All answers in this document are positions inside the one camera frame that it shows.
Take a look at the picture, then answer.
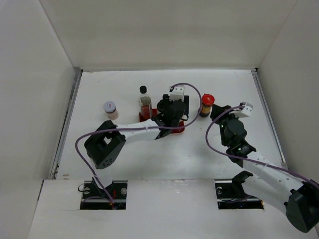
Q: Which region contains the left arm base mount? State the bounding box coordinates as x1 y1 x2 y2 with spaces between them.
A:
78 180 128 210

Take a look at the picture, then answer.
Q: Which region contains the white lid condiment jar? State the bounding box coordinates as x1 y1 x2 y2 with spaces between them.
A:
103 101 118 120

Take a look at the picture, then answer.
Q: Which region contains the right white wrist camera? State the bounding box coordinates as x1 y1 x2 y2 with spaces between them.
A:
230 102 253 118

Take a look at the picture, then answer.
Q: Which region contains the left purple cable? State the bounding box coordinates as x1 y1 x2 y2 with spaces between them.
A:
75 82 203 204

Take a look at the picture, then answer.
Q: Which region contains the red lid spice jar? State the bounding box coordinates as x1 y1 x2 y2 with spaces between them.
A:
199 94 215 118

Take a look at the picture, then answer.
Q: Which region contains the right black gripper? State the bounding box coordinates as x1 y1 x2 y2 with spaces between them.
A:
210 104 241 146

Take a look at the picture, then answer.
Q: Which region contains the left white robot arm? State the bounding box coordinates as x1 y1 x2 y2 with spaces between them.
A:
84 94 189 170

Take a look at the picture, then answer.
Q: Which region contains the black cap sauce bottle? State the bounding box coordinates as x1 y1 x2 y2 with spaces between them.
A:
139 86 153 120

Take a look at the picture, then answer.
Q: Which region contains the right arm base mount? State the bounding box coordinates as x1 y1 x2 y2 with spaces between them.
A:
215 171 264 210

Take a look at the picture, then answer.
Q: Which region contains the red rectangular tray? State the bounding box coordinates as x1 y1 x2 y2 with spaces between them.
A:
138 108 185 135

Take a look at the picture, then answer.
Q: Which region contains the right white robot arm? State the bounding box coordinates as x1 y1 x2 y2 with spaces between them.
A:
210 102 319 233

